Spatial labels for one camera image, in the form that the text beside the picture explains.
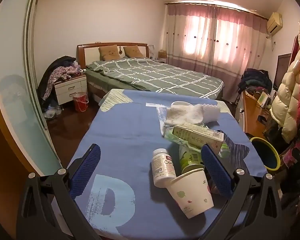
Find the wooden bed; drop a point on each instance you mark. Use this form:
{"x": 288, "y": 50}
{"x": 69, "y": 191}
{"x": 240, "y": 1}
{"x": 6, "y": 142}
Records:
{"x": 90, "y": 51}

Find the white pill bottle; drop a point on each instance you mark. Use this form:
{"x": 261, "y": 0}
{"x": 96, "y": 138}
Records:
{"x": 162, "y": 167}

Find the white paper cup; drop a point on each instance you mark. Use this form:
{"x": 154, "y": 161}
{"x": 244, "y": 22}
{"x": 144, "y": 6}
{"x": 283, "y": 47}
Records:
{"x": 190, "y": 195}

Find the black television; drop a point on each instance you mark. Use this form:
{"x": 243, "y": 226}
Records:
{"x": 282, "y": 70}

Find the stack of books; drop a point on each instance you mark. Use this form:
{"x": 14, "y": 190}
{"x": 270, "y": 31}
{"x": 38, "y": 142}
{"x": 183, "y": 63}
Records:
{"x": 263, "y": 100}

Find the clear plastic bags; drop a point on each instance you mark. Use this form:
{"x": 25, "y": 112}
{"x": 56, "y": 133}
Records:
{"x": 51, "y": 111}

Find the cream puffer jacket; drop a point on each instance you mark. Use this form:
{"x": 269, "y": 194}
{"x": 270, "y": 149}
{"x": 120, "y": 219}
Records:
{"x": 290, "y": 92}

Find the small woven box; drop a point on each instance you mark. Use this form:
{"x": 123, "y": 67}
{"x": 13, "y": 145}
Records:
{"x": 162, "y": 55}

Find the green checked duvet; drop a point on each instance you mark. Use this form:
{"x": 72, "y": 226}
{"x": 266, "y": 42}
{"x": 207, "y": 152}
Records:
{"x": 152, "y": 76}

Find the white nightstand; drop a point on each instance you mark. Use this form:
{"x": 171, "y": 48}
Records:
{"x": 70, "y": 87}

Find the blue printed tablecloth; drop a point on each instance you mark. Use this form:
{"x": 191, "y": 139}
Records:
{"x": 130, "y": 135}

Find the pile of dark clothes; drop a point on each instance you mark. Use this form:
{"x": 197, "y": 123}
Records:
{"x": 255, "y": 80}

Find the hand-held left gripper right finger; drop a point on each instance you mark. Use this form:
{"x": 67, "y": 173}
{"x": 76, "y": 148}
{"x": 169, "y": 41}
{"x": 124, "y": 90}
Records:
{"x": 216, "y": 172}

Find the mixed hanging clothes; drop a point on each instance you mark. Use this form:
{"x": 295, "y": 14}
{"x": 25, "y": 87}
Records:
{"x": 295, "y": 192}

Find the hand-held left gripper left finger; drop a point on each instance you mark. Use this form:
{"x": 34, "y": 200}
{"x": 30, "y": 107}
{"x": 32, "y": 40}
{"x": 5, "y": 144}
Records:
{"x": 86, "y": 170}

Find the red bucket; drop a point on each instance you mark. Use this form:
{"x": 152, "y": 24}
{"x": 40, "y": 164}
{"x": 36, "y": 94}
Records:
{"x": 80, "y": 101}

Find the brown pillow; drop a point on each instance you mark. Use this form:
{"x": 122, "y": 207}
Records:
{"x": 133, "y": 51}
{"x": 108, "y": 52}

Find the sliding glass door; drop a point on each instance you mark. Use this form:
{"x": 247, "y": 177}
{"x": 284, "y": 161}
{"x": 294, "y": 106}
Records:
{"x": 12, "y": 92}

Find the yellow rimmed trash bin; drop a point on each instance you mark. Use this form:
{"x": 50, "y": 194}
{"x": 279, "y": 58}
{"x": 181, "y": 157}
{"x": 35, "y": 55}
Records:
{"x": 265, "y": 155}

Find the pile of patterned clothes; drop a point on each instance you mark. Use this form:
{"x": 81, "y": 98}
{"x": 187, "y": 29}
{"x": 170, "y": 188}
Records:
{"x": 57, "y": 75}

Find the green wipes packet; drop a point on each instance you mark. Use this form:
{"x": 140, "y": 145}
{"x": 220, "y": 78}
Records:
{"x": 170, "y": 135}

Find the olive green carton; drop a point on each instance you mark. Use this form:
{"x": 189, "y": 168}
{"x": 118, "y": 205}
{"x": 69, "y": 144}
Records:
{"x": 197, "y": 136}

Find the wall air conditioner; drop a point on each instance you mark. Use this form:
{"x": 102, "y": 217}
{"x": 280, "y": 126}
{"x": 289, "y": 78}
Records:
{"x": 275, "y": 22}

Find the wooden desk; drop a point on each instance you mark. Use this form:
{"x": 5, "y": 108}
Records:
{"x": 251, "y": 115}

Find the green plastic bottle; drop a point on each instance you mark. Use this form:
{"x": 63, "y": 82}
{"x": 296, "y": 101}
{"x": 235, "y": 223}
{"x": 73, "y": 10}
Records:
{"x": 187, "y": 158}

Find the pink sheer curtain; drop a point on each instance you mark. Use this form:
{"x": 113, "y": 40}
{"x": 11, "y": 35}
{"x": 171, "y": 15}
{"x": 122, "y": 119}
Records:
{"x": 215, "y": 42}

